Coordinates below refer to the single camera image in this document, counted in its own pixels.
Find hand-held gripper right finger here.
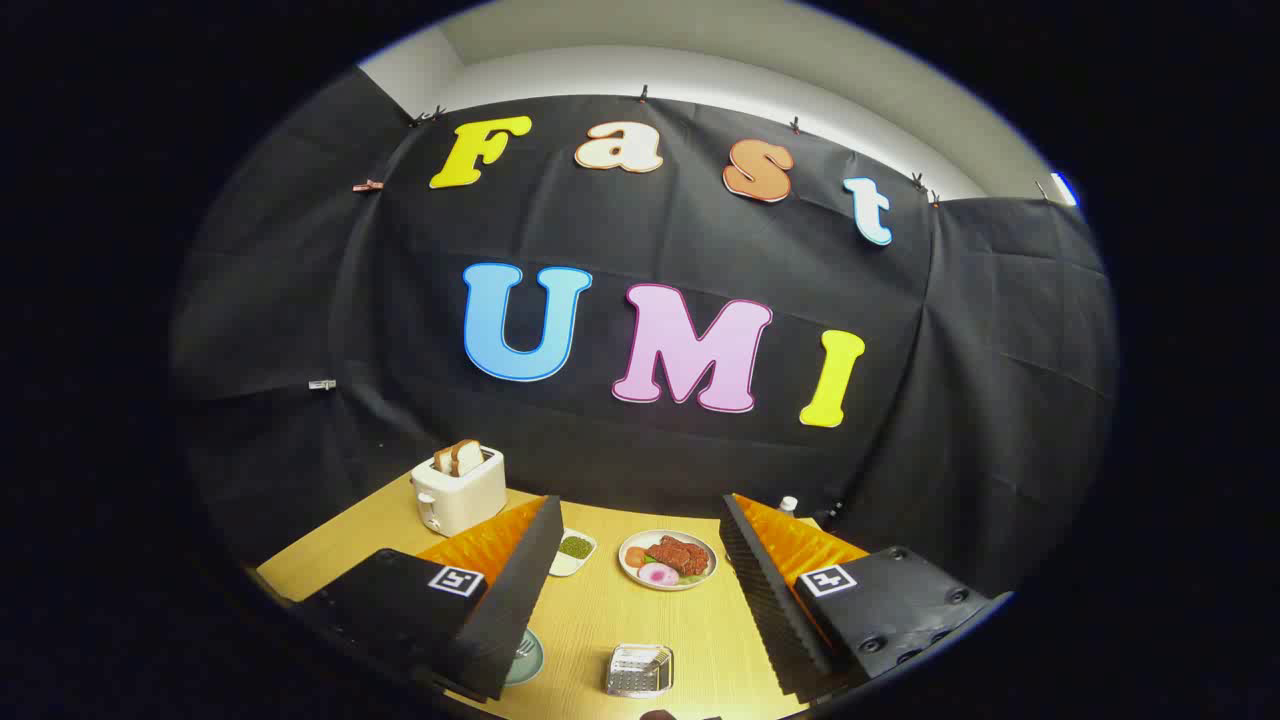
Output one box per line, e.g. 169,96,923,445
720,493,1013,704

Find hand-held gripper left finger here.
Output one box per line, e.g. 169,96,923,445
290,495,564,703

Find white divided dish with beans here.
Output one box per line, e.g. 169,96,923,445
548,528,598,578

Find light green round plate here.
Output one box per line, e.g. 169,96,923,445
503,628,546,687

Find brown meat pieces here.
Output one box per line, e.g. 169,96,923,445
655,537,711,576

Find white toaster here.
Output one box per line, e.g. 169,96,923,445
411,445,507,538

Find white oval food plate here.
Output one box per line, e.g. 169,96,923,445
618,529,719,592

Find metal wire drainer basket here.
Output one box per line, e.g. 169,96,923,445
605,644,675,698

